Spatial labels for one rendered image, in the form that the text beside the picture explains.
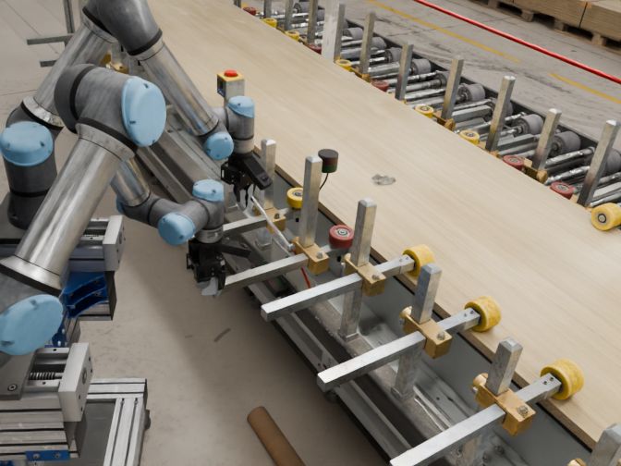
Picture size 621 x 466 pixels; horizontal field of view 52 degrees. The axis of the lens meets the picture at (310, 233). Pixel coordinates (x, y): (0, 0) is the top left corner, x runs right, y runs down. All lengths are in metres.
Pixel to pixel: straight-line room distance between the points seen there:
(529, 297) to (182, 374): 1.47
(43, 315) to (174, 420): 1.45
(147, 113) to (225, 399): 1.61
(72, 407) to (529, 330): 1.10
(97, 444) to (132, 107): 1.35
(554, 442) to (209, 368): 1.50
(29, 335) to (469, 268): 1.21
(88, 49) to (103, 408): 1.23
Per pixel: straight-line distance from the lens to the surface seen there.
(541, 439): 1.74
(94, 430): 2.30
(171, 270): 3.22
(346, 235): 1.91
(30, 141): 1.65
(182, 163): 2.68
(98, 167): 1.19
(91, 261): 1.76
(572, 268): 2.02
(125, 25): 1.55
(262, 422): 2.44
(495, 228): 2.10
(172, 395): 2.64
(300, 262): 1.86
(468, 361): 1.81
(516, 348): 1.36
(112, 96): 1.20
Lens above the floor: 1.97
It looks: 34 degrees down
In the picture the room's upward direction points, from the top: 5 degrees clockwise
